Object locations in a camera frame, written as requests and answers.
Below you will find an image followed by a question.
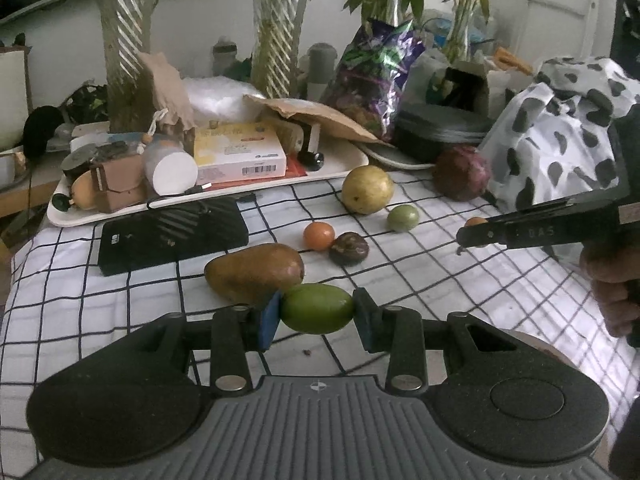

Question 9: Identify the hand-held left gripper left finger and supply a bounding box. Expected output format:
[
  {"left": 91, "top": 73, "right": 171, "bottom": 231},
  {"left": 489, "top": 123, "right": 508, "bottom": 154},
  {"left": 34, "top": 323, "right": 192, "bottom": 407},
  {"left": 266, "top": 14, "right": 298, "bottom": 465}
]
[{"left": 127, "top": 291, "right": 284, "bottom": 395}]

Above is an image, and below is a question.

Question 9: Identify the small grey capped bottle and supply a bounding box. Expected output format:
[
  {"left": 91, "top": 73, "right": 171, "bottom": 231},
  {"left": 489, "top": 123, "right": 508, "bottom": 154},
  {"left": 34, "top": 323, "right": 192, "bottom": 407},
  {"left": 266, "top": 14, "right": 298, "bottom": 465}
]
[{"left": 212, "top": 39, "right": 239, "bottom": 79}]

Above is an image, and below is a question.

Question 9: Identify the white rectangular tray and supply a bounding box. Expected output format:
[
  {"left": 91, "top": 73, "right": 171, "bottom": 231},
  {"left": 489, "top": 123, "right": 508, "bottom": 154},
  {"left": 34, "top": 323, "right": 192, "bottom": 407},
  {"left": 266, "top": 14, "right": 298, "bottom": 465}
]
[{"left": 46, "top": 121, "right": 371, "bottom": 228}]

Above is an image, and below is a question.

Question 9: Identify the grey round tin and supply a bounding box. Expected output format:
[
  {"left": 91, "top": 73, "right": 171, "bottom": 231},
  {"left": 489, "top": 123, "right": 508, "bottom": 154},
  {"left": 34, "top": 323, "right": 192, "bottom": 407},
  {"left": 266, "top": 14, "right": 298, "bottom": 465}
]
[{"left": 60, "top": 144, "right": 102, "bottom": 178}]

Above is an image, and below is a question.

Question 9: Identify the white flower pot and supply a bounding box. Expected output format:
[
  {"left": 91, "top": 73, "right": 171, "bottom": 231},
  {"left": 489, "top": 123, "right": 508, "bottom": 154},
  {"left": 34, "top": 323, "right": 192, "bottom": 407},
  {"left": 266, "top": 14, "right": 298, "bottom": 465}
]
[{"left": 0, "top": 46, "right": 34, "bottom": 153}]

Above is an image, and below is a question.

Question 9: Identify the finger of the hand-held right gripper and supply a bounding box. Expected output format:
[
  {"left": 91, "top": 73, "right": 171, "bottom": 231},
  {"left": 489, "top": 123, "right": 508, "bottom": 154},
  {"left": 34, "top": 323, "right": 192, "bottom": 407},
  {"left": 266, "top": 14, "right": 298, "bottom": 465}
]
[
  {"left": 456, "top": 212, "right": 621, "bottom": 264},
  {"left": 500, "top": 191, "right": 621, "bottom": 222}
]

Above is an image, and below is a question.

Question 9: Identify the white cylinder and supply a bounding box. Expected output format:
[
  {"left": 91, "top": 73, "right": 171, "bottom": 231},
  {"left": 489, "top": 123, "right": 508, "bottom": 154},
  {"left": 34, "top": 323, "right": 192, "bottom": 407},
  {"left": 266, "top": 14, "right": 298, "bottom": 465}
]
[{"left": 144, "top": 137, "right": 199, "bottom": 197}]

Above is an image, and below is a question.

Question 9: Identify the clear bubble wrap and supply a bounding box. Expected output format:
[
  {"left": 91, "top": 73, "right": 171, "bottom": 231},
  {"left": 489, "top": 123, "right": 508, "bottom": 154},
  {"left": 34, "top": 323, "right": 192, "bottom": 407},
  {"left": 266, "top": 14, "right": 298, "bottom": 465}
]
[{"left": 182, "top": 77, "right": 266, "bottom": 126}]

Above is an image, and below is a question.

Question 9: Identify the black power bank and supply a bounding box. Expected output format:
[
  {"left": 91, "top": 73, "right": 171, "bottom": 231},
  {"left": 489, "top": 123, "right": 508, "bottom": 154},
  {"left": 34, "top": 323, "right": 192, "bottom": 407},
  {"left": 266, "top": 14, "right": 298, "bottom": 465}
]
[{"left": 97, "top": 196, "right": 250, "bottom": 277}]

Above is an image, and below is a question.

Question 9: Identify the black usb cable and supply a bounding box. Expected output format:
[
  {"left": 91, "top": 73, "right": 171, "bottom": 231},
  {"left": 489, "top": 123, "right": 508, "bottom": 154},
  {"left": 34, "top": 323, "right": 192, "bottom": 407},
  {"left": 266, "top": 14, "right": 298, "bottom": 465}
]
[{"left": 145, "top": 184, "right": 213, "bottom": 209}]

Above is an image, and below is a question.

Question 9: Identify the yellow cardboard box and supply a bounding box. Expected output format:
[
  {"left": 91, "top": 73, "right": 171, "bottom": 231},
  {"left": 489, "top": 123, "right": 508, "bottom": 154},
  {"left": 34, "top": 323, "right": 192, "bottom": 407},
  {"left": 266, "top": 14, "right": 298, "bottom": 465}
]
[{"left": 192, "top": 122, "right": 289, "bottom": 186}]

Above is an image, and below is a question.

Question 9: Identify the dark passion fruit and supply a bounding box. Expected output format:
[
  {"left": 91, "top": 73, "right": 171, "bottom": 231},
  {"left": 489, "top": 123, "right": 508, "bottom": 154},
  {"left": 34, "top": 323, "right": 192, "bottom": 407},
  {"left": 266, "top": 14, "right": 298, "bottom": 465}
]
[{"left": 328, "top": 231, "right": 370, "bottom": 267}]

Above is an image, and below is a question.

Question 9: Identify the braided trunk money tree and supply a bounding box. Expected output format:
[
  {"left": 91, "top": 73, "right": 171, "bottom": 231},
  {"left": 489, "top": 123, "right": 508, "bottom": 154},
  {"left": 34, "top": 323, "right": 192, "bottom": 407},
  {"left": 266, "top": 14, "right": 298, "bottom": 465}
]
[
  {"left": 65, "top": 0, "right": 168, "bottom": 133},
  {"left": 235, "top": 0, "right": 321, "bottom": 99}
]

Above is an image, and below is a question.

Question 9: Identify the small orange tangerine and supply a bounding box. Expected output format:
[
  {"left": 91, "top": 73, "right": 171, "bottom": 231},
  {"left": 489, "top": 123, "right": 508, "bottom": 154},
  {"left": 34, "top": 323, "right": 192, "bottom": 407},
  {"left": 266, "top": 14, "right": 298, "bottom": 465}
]
[{"left": 303, "top": 222, "right": 336, "bottom": 251}]

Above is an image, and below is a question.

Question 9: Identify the person's right hand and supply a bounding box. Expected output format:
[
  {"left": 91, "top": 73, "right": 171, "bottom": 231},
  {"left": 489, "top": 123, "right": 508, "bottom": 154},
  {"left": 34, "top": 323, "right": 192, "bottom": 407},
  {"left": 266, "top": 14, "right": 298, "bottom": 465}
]
[{"left": 580, "top": 240, "right": 640, "bottom": 340}]

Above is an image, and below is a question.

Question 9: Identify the yellow-green pear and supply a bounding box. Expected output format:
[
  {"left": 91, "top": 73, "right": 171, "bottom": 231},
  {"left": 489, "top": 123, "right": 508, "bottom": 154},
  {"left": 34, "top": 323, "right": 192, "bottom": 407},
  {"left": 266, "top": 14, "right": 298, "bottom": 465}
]
[{"left": 341, "top": 165, "right": 395, "bottom": 216}]

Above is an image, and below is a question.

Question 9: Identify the flat brown paper bag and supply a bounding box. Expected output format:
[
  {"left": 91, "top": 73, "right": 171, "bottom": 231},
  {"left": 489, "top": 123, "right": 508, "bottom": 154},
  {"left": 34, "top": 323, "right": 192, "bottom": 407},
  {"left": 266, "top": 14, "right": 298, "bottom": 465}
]
[{"left": 243, "top": 94, "right": 382, "bottom": 145}]

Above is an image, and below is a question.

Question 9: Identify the black round lidded container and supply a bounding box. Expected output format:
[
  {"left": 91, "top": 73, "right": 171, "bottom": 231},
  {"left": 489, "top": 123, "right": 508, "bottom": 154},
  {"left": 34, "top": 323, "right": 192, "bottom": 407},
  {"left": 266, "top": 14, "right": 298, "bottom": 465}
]
[{"left": 395, "top": 104, "right": 494, "bottom": 163}]

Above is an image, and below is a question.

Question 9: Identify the small round green fruit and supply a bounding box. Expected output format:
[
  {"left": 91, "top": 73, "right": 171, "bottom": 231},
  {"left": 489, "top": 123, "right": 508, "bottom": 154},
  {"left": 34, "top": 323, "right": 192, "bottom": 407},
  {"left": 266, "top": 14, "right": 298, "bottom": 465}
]
[{"left": 387, "top": 204, "right": 421, "bottom": 233}]

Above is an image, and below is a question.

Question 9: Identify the black plant pot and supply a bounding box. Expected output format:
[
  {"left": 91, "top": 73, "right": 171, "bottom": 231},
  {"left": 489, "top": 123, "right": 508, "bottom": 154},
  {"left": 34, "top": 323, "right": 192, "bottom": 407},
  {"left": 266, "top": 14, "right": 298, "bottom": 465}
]
[{"left": 442, "top": 62, "right": 491, "bottom": 117}]

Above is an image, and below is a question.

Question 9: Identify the white oval dish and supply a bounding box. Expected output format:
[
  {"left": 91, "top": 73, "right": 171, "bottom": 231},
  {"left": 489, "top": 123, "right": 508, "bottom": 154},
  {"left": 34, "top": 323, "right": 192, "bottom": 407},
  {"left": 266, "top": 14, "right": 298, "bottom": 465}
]
[{"left": 357, "top": 140, "right": 437, "bottom": 171}]

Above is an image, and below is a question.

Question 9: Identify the purple foil bag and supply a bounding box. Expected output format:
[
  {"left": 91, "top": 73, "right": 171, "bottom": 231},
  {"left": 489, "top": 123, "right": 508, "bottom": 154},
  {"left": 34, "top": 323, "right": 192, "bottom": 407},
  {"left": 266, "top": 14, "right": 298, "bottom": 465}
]
[{"left": 325, "top": 19, "right": 426, "bottom": 143}]

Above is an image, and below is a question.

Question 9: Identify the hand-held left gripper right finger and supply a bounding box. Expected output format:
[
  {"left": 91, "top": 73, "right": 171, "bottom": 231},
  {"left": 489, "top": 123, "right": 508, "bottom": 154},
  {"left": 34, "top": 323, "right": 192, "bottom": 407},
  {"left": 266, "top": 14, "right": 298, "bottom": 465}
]
[{"left": 352, "top": 287, "right": 518, "bottom": 394}]

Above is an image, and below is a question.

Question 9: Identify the black spotted white cloth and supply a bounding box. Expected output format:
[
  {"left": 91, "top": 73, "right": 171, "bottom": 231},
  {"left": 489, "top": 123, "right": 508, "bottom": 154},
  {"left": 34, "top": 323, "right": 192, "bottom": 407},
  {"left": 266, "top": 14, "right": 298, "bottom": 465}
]
[{"left": 477, "top": 56, "right": 640, "bottom": 222}]

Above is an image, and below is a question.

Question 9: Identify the tan rounded object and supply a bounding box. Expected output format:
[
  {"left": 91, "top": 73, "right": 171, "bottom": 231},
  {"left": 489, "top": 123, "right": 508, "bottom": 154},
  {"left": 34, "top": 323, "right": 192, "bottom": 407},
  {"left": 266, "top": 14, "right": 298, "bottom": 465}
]
[{"left": 70, "top": 172, "right": 97, "bottom": 211}]

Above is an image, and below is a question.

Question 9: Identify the black checked white tablecloth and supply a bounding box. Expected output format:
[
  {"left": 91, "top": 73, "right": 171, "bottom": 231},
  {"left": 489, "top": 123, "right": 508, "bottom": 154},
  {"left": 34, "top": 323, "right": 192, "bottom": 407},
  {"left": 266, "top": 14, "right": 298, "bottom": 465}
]
[{"left": 0, "top": 162, "right": 615, "bottom": 480}]

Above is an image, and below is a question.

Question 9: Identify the small kraft drawstring pouch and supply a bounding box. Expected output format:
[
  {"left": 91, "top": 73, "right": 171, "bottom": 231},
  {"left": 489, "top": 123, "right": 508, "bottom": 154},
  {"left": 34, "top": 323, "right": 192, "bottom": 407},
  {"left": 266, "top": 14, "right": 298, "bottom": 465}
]
[{"left": 137, "top": 52, "right": 197, "bottom": 137}]

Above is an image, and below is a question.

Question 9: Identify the large dark red fruit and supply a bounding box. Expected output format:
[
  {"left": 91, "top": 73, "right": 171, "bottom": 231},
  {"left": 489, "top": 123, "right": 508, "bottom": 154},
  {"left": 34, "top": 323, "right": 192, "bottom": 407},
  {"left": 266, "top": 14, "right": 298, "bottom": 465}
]
[{"left": 432, "top": 145, "right": 493, "bottom": 202}]

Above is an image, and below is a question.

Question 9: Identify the black round fuzzy object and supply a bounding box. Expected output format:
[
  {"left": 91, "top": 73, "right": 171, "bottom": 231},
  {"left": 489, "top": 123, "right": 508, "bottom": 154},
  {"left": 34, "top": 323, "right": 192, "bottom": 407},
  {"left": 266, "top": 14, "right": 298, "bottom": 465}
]
[{"left": 22, "top": 105, "right": 66, "bottom": 158}]

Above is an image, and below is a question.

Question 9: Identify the green mango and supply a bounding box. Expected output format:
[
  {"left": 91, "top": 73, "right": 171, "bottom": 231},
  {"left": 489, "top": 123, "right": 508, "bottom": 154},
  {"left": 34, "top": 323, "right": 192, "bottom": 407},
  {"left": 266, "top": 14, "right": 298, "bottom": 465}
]
[{"left": 280, "top": 283, "right": 355, "bottom": 335}]

